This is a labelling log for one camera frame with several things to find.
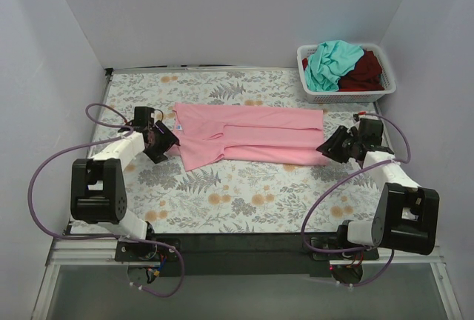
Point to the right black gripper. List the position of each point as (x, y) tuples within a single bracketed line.
[(334, 144)]

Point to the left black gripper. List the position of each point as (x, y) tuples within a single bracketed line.
[(161, 141)]

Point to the pink t shirt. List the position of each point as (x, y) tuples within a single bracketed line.
[(281, 135)]

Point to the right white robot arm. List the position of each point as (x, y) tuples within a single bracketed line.
[(407, 214)]

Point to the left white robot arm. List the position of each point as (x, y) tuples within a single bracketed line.
[(98, 191)]

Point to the white plastic basket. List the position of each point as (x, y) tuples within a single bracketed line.
[(388, 81)]

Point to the dark red t shirt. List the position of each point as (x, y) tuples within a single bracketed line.
[(366, 75)]

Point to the floral table mat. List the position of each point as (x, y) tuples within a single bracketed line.
[(232, 196)]

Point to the teal t shirt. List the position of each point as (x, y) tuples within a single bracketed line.
[(329, 63)]

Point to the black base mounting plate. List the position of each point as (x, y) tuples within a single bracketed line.
[(229, 254)]

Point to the aluminium frame rail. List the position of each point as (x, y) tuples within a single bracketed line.
[(96, 252)]

